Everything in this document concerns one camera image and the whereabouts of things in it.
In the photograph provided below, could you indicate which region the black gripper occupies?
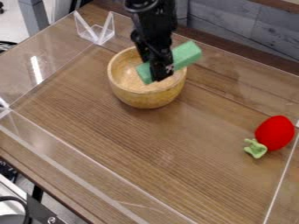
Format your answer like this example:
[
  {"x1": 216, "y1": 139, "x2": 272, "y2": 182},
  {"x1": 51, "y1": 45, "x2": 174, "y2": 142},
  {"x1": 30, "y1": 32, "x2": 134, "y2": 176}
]
[{"x1": 131, "y1": 11, "x2": 178, "y2": 81}]

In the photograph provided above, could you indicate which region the green rectangular block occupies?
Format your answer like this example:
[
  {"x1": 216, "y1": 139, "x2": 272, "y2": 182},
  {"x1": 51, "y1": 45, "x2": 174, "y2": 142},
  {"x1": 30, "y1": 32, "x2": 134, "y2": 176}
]
[{"x1": 135, "y1": 41, "x2": 202, "y2": 85}]

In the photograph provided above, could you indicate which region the black metal bracket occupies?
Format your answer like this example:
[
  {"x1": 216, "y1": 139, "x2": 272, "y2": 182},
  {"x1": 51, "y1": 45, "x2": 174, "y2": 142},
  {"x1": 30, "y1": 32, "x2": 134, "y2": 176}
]
[{"x1": 27, "y1": 196, "x2": 68, "y2": 224}]

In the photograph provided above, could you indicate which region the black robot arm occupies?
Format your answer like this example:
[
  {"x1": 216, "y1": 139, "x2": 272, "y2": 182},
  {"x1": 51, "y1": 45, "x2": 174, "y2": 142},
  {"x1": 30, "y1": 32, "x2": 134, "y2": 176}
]
[{"x1": 124, "y1": 0, "x2": 178, "y2": 81}]

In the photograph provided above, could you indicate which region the grey post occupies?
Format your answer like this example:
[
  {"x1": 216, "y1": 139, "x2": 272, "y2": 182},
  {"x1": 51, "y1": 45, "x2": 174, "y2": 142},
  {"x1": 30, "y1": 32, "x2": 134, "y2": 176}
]
[{"x1": 18, "y1": 0, "x2": 50, "y2": 36}]

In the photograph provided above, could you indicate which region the light wooden bowl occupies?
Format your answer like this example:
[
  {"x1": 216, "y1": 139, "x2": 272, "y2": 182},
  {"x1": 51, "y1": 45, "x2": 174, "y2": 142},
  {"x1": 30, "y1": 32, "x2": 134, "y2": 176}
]
[{"x1": 107, "y1": 47, "x2": 187, "y2": 109}]

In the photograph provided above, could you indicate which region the black cable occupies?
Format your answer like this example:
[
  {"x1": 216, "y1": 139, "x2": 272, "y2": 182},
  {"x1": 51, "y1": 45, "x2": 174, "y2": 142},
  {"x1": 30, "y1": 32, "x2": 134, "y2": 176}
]
[{"x1": 0, "y1": 195, "x2": 34, "y2": 224}]

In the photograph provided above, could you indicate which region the red plush strawberry toy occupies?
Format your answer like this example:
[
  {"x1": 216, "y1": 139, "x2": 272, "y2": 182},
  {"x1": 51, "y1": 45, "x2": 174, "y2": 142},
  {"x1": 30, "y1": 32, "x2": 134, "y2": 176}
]
[{"x1": 244, "y1": 115, "x2": 295, "y2": 159}]

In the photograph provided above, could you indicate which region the clear acrylic corner bracket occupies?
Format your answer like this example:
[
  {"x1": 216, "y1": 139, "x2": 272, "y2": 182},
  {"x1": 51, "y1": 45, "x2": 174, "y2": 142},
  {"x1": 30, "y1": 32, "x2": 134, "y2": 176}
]
[{"x1": 74, "y1": 10, "x2": 116, "y2": 46}]

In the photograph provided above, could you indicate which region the clear acrylic enclosure wall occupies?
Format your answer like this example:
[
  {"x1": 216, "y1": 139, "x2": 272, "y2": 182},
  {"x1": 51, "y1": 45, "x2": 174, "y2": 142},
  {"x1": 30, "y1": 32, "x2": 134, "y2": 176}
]
[{"x1": 0, "y1": 95, "x2": 289, "y2": 224}]

